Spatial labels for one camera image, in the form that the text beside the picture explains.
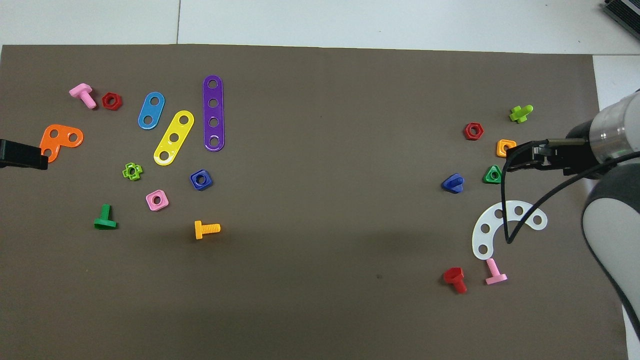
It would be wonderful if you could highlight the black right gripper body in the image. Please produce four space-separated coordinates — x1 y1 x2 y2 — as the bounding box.
547 121 613 180

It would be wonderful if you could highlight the blue triangular-head plastic screw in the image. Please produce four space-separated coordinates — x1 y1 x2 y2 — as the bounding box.
441 173 465 194

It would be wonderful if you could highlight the blue square plastic nut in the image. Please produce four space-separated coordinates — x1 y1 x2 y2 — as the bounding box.
189 169 214 192

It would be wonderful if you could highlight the lime green cross screw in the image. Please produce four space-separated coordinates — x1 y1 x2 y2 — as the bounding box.
509 104 534 124

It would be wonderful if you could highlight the green triangular plastic nut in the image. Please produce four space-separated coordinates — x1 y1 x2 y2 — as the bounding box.
482 164 504 185

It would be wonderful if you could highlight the pink plastic screw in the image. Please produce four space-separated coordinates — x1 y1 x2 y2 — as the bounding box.
68 83 98 110
484 258 508 286

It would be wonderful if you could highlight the dark green plastic screw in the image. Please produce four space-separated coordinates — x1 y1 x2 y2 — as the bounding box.
93 203 118 231

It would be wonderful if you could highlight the red hexagonal-head plastic screw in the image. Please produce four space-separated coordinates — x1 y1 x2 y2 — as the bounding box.
443 267 468 294

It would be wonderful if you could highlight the pink square plastic nut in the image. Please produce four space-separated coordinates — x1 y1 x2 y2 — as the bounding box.
145 189 170 212

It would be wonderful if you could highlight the orange plastic screw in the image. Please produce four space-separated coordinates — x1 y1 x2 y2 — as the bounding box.
194 220 221 241

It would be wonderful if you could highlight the orange angled three-hole plate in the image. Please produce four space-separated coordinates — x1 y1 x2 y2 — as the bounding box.
37 124 85 164

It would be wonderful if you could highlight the white curved five-hole plate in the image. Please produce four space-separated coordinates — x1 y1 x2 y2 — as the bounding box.
471 200 549 261

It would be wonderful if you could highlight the blue two-hole plastic plate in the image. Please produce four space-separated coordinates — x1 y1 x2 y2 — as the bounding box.
138 91 166 131

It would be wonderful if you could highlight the grey ribbed metal device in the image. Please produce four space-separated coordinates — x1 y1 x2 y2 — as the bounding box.
602 0 640 33

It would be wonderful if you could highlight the yellow three-hole plastic plate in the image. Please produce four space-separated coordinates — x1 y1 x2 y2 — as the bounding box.
153 110 195 167

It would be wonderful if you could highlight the purple four-hole plastic plate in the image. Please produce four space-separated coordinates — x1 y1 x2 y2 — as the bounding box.
202 75 226 152

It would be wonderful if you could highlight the brown table mat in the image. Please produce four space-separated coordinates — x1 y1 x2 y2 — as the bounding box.
0 44 630 360

